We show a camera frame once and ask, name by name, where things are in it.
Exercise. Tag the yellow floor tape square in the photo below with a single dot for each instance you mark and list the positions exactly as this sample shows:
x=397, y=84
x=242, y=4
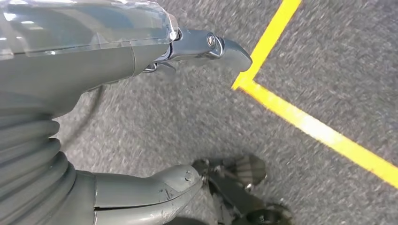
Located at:
x=311, y=125

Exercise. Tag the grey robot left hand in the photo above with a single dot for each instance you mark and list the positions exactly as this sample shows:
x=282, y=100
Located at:
x=77, y=46

